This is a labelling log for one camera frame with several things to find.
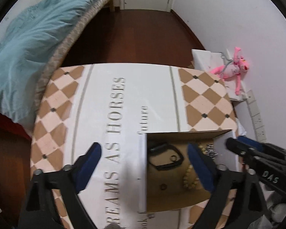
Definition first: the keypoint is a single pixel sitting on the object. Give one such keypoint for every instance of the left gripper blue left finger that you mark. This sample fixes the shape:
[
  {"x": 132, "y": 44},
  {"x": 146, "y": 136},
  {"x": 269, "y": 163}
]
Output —
[{"x": 85, "y": 165}]

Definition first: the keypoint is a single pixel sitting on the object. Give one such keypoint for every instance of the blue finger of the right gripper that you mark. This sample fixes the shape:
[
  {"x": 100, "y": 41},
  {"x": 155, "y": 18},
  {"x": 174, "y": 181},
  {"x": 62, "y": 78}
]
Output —
[
  {"x": 250, "y": 142},
  {"x": 239, "y": 149}
]

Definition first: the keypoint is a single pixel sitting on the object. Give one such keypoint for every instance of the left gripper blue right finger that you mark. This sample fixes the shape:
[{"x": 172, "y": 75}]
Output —
[{"x": 203, "y": 165}]

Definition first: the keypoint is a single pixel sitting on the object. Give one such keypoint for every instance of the white cardboard box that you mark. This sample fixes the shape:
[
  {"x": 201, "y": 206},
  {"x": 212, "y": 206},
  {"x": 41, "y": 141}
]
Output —
[{"x": 179, "y": 188}]

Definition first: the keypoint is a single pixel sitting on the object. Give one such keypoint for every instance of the black watch band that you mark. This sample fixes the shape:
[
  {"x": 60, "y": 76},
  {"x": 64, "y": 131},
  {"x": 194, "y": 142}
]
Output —
[{"x": 164, "y": 157}]

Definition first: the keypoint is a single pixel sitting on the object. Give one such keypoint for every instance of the white power strip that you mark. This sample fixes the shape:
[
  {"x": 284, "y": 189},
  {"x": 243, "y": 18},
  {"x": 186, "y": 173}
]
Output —
[{"x": 256, "y": 118}]

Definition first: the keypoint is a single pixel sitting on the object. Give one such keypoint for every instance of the checkered white brown tablecloth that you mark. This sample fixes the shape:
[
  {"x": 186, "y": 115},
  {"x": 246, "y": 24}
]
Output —
[{"x": 114, "y": 104}]

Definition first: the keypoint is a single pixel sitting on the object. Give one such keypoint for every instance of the pink panther plush toy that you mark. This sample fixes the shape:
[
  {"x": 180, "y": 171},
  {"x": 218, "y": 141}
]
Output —
[{"x": 232, "y": 69}]

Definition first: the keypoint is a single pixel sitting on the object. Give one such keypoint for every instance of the white box side table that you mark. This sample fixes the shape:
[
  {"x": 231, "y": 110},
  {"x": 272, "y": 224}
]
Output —
[{"x": 205, "y": 61}]

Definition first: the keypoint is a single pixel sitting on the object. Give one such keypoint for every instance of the teal blue duvet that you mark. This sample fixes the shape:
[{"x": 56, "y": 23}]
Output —
[{"x": 27, "y": 46}]

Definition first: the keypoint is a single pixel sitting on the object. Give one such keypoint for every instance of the bed with patterned mattress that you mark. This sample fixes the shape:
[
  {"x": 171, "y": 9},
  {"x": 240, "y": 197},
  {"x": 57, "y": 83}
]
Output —
[{"x": 63, "y": 48}]

